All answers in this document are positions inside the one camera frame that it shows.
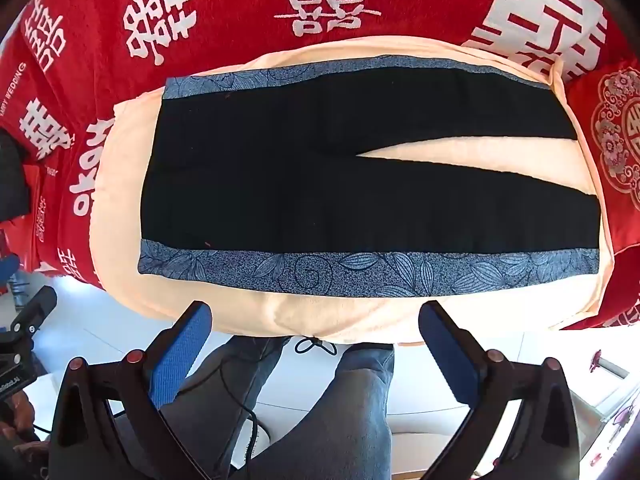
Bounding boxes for black drawstring cord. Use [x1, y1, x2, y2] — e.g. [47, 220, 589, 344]
[294, 336, 335, 359]

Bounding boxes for blue object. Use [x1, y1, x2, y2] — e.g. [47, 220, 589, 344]
[0, 254, 22, 287]

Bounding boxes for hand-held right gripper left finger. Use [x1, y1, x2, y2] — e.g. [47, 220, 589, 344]
[50, 301, 216, 480]

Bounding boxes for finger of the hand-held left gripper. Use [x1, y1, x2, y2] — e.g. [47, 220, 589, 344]
[11, 285, 59, 332]

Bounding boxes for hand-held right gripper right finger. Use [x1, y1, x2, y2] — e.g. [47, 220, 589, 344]
[419, 301, 585, 480]

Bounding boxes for person's left hand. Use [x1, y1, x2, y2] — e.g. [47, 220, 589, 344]
[0, 394, 43, 461]

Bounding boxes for dark cloth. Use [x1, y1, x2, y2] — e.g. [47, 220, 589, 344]
[0, 130, 32, 222]

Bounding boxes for red and grey object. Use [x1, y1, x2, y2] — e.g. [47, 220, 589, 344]
[589, 349, 629, 377]

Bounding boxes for black cable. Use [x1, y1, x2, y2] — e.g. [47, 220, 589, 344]
[175, 355, 262, 463]

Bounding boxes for person's legs in jeans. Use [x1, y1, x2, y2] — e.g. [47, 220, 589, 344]
[160, 335, 397, 480]

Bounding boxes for black pants blue floral stripe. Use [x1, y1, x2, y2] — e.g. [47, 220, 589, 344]
[137, 62, 601, 297]

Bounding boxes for red floral cushion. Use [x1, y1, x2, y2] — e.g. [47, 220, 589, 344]
[565, 57, 640, 257]

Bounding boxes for cream quilt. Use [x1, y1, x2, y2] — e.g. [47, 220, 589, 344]
[89, 35, 617, 347]

